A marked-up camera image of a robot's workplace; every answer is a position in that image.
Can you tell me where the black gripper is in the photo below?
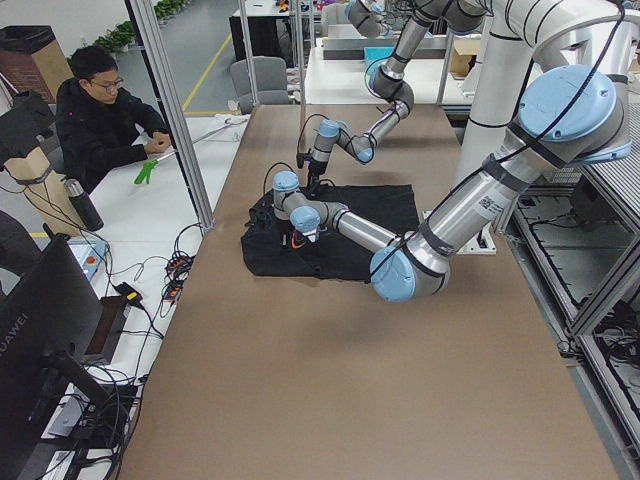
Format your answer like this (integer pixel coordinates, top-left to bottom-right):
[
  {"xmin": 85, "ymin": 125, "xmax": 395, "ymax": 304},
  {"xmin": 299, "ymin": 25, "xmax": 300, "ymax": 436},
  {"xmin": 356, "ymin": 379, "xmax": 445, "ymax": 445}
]
[
  {"xmin": 247, "ymin": 207, "xmax": 273, "ymax": 229},
  {"xmin": 307, "ymin": 158, "xmax": 328, "ymax": 196}
]

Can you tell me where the black graphic t-shirt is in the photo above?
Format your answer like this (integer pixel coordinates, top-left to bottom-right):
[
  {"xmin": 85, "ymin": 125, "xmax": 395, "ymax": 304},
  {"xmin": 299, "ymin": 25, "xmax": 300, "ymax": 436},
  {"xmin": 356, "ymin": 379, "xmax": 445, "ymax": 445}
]
[{"xmin": 241, "ymin": 184, "xmax": 419, "ymax": 281}]

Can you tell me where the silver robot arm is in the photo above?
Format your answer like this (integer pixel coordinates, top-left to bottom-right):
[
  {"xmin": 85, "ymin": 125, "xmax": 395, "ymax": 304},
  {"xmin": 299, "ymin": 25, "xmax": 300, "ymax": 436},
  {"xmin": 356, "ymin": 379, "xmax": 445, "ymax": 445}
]
[
  {"xmin": 297, "ymin": 1, "xmax": 486, "ymax": 196},
  {"xmin": 272, "ymin": 65, "xmax": 631, "ymax": 302}
]

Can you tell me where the red power strip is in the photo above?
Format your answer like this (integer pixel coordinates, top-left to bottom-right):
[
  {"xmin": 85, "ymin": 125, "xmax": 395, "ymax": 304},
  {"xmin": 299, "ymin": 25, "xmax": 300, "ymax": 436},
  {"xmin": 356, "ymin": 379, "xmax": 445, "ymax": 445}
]
[{"xmin": 162, "ymin": 251, "xmax": 195, "ymax": 304}]

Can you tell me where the grey office chair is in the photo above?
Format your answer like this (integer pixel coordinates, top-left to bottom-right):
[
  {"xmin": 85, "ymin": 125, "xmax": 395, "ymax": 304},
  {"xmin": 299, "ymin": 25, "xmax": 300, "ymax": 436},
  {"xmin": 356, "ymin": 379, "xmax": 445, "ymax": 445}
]
[{"xmin": 230, "ymin": 56, "xmax": 290, "ymax": 114}]

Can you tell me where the green plastic tool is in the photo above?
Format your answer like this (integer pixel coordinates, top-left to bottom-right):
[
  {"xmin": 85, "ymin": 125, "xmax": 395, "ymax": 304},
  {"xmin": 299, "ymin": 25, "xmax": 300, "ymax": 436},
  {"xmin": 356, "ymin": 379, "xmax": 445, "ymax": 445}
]
[{"xmin": 134, "ymin": 160, "xmax": 158, "ymax": 185}]

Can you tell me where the blue plastic box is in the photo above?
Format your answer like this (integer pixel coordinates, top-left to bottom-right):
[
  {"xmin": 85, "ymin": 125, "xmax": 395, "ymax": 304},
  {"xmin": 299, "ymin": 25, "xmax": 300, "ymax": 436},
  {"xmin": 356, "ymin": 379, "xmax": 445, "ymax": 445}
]
[{"xmin": 363, "ymin": 46, "xmax": 395, "ymax": 64}]

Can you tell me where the black power adapter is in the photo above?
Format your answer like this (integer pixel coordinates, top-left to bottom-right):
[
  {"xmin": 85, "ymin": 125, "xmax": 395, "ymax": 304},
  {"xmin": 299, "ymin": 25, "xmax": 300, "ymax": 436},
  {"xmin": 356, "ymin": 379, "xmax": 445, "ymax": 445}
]
[{"xmin": 114, "ymin": 282, "xmax": 143, "ymax": 308}]

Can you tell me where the dark steel water bottle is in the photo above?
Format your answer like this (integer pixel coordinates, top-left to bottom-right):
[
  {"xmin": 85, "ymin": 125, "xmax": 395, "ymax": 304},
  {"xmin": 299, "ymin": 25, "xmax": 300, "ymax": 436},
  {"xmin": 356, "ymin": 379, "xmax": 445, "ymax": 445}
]
[{"xmin": 63, "ymin": 178, "xmax": 104, "ymax": 232}]

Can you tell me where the seated man black jacket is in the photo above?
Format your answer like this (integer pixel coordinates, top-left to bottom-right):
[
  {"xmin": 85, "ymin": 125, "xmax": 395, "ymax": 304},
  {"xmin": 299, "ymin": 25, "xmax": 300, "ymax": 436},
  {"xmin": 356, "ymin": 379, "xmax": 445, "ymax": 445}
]
[{"xmin": 55, "ymin": 45, "xmax": 171, "ymax": 193}]

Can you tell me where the cardboard box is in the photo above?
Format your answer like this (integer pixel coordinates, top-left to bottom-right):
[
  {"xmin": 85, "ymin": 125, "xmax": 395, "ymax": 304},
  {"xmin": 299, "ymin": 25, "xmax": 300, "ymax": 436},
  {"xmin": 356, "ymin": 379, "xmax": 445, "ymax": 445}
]
[{"xmin": 449, "ymin": 38, "xmax": 481, "ymax": 79}]

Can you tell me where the black computer monitor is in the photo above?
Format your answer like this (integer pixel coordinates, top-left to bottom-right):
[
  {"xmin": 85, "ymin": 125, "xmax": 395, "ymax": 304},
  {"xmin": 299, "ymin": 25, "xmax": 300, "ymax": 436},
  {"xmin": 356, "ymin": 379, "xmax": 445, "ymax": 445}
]
[{"xmin": 1, "ymin": 235, "xmax": 125, "ymax": 479}]

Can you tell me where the aluminium frame cage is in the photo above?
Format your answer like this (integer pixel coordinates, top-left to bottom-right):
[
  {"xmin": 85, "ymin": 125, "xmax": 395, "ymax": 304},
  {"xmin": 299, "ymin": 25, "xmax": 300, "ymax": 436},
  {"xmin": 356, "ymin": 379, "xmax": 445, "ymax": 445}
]
[{"xmin": 124, "ymin": 0, "xmax": 215, "ymax": 233}]

